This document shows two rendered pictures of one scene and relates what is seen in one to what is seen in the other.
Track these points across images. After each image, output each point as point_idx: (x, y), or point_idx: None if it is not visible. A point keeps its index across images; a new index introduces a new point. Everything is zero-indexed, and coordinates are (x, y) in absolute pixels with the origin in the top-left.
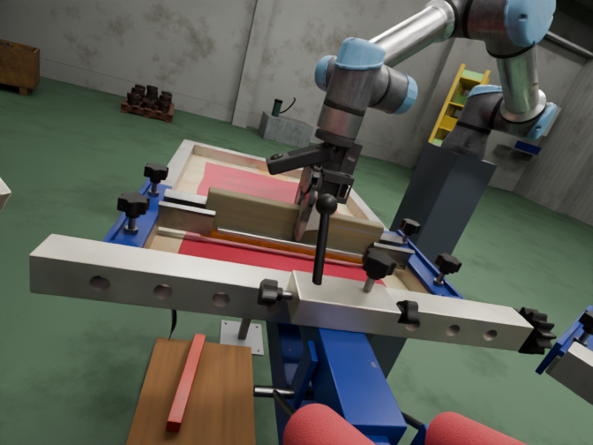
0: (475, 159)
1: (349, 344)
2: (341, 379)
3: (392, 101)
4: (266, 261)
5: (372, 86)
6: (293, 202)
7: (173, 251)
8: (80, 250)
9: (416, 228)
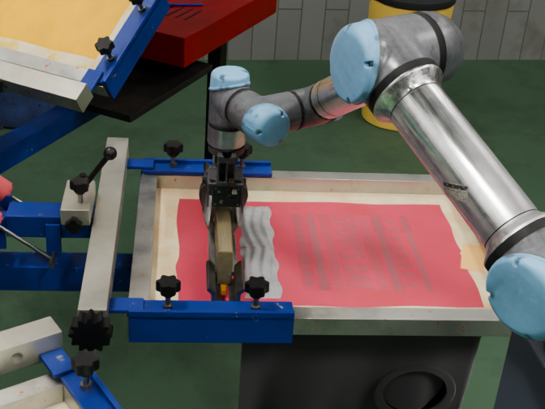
0: (535, 351)
1: (53, 209)
2: (32, 203)
3: (236, 126)
4: (197, 235)
5: (214, 105)
6: (370, 266)
7: (190, 197)
8: (116, 144)
9: (245, 285)
